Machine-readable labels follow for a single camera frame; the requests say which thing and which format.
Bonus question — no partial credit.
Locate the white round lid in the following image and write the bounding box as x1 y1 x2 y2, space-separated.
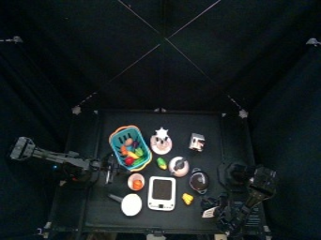
108 192 143 218

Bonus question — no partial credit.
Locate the yellow toy bell pepper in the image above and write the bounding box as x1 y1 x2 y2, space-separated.
181 192 195 206

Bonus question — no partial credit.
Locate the pink round toy plate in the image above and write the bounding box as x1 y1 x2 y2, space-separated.
150 134 173 156

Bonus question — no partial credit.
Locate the white star-shaped toy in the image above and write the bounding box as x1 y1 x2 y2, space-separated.
154 127 170 139

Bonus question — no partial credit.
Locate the green yellow toy corn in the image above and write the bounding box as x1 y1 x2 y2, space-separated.
155 157 169 171

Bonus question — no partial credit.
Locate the white toy induction cooker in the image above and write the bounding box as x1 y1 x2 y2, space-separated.
147 175 178 212

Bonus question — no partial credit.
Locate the teal basket with orange rim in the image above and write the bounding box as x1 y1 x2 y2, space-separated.
108 125 154 173

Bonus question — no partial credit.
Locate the thin diagonal cord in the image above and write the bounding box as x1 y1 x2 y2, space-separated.
118 0 245 111
76 0 222 108

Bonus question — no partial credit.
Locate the pink toy bowl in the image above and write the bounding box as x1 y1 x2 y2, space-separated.
127 172 147 191

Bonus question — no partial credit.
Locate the white toy kettle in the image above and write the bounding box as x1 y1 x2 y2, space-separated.
169 156 191 178

